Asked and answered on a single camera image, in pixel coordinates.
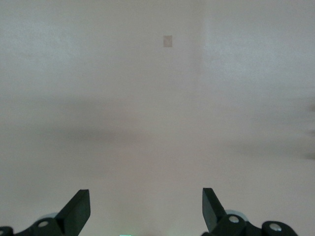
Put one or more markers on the small brown tape mark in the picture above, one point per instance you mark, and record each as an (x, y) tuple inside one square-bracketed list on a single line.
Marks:
[(167, 41)]

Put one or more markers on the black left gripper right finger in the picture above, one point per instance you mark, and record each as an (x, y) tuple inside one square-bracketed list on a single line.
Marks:
[(211, 211)]

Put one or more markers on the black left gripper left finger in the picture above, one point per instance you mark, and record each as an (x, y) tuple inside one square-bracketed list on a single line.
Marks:
[(73, 214)]

